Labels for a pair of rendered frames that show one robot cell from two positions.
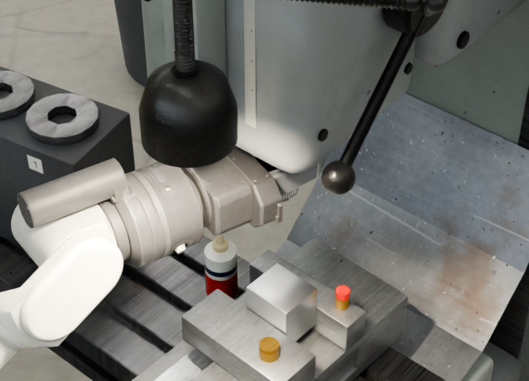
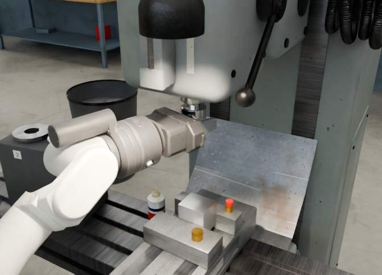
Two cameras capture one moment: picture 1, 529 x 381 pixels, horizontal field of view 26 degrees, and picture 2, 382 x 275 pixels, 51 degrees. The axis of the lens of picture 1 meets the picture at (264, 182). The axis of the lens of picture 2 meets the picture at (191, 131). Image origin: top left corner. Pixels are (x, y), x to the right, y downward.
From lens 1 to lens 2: 0.51 m
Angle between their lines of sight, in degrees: 18
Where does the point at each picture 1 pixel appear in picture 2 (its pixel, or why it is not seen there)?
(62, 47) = not seen: hidden behind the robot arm
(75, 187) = (84, 121)
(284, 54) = (213, 12)
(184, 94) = not seen: outside the picture
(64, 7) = not seen: hidden behind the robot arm
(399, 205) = (236, 175)
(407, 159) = (236, 152)
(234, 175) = (175, 122)
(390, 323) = (250, 223)
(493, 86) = (276, 107)
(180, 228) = (149, 148)
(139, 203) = (124, 132)
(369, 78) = (250, 49)
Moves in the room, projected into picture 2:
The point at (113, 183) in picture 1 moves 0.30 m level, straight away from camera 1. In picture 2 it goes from (108, 119) to (83, 66)
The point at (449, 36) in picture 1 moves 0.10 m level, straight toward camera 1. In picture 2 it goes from (281, 38) to (294, 52)
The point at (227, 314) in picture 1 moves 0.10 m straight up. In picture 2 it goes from (169, 221) to (167, 179)
